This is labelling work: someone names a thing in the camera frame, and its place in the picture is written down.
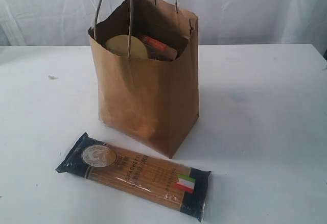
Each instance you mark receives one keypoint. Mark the glass jar gold lid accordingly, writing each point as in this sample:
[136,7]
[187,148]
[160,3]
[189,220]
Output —
[119,46]

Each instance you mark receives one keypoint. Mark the brown paper bag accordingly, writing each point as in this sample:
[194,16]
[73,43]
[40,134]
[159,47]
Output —
[155,102]

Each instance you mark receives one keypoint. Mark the small white paper scrap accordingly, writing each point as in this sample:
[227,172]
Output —
[52,77]

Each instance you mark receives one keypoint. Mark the brown kraft pouch orange label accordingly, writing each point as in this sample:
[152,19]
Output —
[167,47]

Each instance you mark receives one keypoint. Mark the spaghetti packet dark blue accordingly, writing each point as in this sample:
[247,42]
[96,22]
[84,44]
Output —
[161,181]

